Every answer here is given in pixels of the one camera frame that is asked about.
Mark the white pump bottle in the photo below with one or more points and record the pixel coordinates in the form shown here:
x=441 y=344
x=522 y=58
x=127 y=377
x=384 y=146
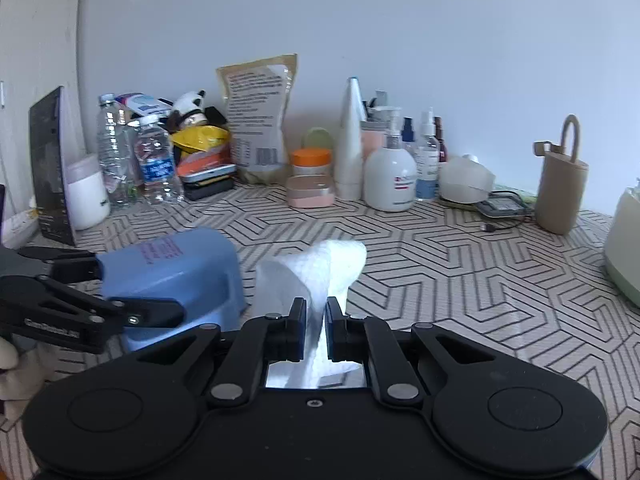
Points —
x=390 y=180

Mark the grey electronic device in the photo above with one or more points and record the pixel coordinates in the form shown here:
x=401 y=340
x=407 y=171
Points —
x=500 y=207

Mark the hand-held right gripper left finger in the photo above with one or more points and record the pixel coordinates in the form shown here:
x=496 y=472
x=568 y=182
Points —
x=297 y=325

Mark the geometric patterned tablecloth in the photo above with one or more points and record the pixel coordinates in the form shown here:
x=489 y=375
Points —
x=450 y=280

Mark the clear plastic bottle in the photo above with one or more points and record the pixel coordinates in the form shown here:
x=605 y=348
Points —
x=115 y=160

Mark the silver flat device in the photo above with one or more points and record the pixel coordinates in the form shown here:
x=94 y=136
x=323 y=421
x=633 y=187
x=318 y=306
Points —
x=207 y=174

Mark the blue label water bottle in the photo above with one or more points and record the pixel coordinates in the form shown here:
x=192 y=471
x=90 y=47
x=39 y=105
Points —
x=157 y=165

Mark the brown glass bottle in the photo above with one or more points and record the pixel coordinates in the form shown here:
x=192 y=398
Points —
x=440 y=140

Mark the black tall box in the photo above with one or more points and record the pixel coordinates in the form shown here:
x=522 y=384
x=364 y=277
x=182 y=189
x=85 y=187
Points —
x=50 y=170

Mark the white round box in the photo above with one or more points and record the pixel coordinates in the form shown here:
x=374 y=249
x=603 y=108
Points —
x=465 y=180

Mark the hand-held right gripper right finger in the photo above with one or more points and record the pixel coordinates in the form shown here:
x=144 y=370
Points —
x=335 y=325

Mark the clear spray bottle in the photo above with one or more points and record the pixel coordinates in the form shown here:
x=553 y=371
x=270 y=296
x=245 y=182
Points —
x=427 y=170

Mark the dark spray bottle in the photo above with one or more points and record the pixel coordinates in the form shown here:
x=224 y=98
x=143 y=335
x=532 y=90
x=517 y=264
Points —
x=408 y=132

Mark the panda toy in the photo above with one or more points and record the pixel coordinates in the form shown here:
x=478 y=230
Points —
x=190 y=107

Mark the tan food pouch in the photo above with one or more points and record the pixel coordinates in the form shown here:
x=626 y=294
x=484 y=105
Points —
x=255 y=110

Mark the cream green kettle base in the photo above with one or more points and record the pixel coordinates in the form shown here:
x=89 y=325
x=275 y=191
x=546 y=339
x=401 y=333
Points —
x=625 y=250

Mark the pink cosmetic bottle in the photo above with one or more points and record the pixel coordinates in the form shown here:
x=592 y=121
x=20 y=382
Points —
x=372 y=145

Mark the white blue tube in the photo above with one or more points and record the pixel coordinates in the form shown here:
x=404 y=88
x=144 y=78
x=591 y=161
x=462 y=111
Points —
x=142 y=104

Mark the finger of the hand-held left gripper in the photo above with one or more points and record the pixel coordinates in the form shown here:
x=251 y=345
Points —
x=70 y=265
x=145 y=312

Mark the blue plastic container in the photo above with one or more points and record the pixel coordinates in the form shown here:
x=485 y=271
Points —
x=175 y=270

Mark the black flat box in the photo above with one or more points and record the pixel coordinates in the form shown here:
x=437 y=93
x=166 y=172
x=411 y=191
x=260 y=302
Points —
x=207 y=191

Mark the orange snack packet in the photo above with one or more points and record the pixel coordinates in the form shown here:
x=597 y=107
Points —
x=200 y=164

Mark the white jar pink lid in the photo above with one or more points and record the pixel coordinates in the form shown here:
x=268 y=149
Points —
x=87 y=200

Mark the yellow snack packet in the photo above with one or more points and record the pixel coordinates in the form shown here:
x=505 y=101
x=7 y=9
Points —
x=200 y=137

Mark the orange lid jar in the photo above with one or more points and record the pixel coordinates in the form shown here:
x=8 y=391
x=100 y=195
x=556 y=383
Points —
x=311 y=157

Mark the green round case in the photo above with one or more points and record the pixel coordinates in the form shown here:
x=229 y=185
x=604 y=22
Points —
x=317 y=139

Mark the white paper towel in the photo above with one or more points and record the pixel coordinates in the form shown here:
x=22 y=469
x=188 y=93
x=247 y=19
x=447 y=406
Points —
x=300 y=270

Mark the white cosmetic tube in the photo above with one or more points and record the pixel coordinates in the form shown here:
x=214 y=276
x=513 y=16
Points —
x=348 y=150

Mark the pink tin case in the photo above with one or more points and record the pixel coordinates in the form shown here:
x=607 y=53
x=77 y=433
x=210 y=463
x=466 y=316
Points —
x=310 y=192

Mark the person's left hand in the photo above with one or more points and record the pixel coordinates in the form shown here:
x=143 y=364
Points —
x=20 y=375

